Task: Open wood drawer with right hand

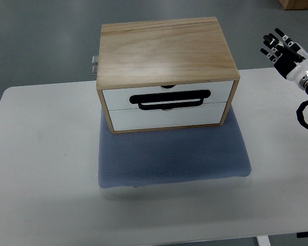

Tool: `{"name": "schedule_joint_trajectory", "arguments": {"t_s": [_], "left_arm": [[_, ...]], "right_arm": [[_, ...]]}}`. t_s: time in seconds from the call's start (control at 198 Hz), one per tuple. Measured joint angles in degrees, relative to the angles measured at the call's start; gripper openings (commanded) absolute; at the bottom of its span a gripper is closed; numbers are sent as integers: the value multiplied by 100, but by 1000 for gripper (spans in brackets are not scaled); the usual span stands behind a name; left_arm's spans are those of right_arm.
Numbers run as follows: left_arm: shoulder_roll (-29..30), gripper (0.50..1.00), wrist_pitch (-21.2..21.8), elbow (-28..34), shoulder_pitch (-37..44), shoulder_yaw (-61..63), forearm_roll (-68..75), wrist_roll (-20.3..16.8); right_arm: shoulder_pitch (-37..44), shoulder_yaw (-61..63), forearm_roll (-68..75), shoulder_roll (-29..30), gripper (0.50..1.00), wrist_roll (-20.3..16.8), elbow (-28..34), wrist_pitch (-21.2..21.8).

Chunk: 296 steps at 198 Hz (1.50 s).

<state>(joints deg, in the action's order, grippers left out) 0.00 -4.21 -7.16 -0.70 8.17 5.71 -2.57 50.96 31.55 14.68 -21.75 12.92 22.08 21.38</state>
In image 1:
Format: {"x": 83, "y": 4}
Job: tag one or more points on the cardboard box corner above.
{"x": 294, "y": 4}

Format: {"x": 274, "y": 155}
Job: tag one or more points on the wooden drawer cabinet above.
{"x": 164, "y": 53}

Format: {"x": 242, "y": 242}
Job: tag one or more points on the white table leg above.
{"x": 263, "y": 241}

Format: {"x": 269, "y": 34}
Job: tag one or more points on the white drawer black handle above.
{"x": 130, "y": 98}

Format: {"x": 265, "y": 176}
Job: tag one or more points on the blue mesh mat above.
{"x": 171, "y": 156}

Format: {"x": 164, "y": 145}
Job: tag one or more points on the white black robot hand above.
{"x": 287, "y": 56}

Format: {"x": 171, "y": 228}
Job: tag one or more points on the metal clamp behind cabinet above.
{"x": 95, "y": 64}

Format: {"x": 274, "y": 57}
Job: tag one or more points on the white lower drawer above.
{"x": 136, "y": 119}

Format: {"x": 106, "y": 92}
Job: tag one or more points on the black table control panel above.
{"x": 302, "y": 235}

